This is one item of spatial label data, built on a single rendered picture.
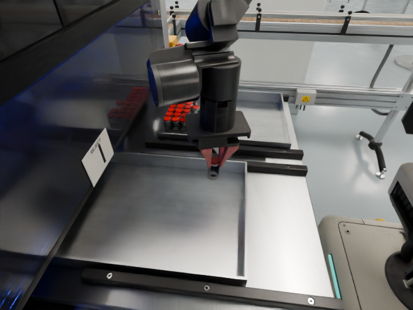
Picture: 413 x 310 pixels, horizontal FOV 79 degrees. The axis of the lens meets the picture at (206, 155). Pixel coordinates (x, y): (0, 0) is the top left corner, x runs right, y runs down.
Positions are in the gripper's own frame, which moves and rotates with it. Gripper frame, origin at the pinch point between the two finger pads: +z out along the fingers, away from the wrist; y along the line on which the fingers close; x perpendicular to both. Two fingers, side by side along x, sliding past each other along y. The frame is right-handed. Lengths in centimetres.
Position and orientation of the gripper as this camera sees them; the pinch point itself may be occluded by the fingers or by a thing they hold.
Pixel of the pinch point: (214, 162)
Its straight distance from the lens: 47.6
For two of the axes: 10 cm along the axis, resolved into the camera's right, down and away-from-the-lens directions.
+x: 1.5, 6.6, -7.4
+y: -9.9, 0.8, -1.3
